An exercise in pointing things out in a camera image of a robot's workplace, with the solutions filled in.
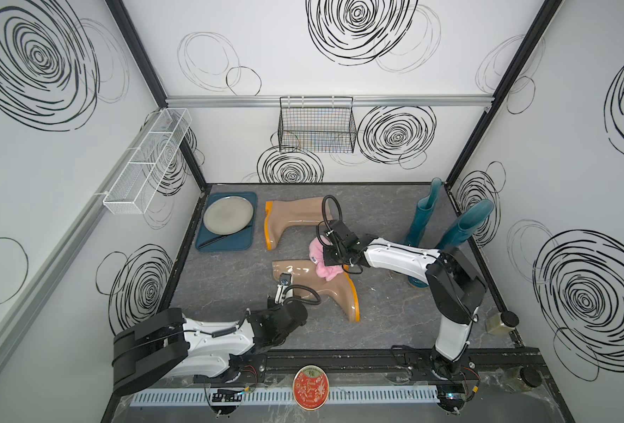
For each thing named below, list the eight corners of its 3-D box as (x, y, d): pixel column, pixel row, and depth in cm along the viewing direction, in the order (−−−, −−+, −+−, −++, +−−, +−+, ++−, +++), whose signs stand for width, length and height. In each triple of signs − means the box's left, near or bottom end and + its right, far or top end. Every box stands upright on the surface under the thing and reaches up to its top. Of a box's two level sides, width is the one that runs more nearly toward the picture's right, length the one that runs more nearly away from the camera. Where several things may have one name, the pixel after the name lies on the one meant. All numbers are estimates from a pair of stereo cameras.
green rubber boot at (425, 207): (398, 252, 101) (419, 208, 80) (410, 222, 111) (432, 175, 90) (409, 257, 100) (433, 214, 79) (420, 226, 109) (445, 179, 89)
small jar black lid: (488, 336, 81) (505, 327, 74) (482, 320, 84) (498, 310, 77) (504, 336, 81) (523, 327, 74) (498, 320, 84) (515, 310, 77)
